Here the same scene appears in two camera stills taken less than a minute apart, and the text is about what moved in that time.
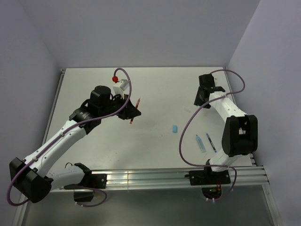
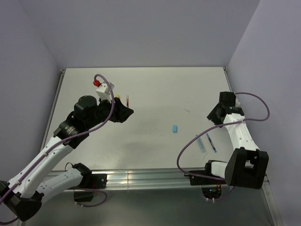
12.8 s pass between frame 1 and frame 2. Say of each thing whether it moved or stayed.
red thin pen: moved
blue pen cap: stayed
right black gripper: moved
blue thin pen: stayed
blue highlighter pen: stayed
